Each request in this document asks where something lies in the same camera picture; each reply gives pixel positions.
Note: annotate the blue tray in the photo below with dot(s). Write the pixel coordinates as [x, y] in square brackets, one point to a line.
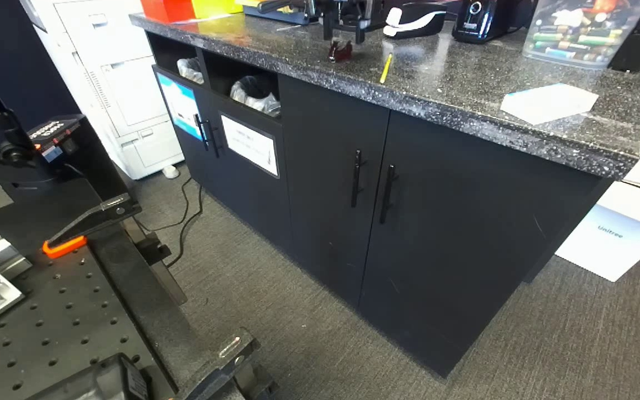
[278, 15]

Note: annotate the black and white tape dispenser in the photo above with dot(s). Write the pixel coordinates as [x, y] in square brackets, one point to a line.
[415, 22]

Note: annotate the red box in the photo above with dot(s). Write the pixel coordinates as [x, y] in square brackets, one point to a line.
[167, 9]

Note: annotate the black power brick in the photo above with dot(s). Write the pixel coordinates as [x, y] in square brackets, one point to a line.
[123, 378]

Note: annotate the yellow pencil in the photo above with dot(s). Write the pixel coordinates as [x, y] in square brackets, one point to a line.
[386, 68]

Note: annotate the black box with orange label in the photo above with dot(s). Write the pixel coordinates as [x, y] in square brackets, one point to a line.
[56, 139]

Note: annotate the black and orange clamp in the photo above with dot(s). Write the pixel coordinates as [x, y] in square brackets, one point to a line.
[89, 222]

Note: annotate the dark red staple remover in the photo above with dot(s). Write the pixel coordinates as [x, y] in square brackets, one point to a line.
[340, 51]

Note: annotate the cabinet door with white sign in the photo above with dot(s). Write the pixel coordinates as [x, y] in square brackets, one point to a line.
[253, 205]

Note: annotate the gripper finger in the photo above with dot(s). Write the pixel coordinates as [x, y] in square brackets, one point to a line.
[329, 19]
[361, 22]

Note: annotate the narrow cabinet door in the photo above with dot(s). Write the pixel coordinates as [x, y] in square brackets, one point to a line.
[186, 150]

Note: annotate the blue and white sign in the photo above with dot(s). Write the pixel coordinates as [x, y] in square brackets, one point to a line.
[180, 105]

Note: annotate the clear trash bag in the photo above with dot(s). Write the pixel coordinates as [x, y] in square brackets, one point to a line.
[191, 70]
[256, 94]

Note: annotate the black device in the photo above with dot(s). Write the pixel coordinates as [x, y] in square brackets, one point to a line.
[635, 51]

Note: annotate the small white floor object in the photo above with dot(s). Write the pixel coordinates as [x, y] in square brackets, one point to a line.
[170, 172]

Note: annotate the white paper sheet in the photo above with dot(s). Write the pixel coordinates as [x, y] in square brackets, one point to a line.
[548, 103]

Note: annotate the yellow box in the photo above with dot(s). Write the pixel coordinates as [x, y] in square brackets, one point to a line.
[214, 6]

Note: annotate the plain black cabinet door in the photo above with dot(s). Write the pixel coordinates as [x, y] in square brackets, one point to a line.
[325, 233]
[464, 250]

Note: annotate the black electric pencil sharpener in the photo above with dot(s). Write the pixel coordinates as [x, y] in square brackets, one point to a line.
[478, 21]

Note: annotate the white office printer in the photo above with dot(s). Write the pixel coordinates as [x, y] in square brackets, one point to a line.
[106, 83]

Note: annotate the clear bin of markers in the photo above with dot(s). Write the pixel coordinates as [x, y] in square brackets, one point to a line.
[578, 33]

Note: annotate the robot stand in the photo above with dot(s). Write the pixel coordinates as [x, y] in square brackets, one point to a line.
[75, 311]

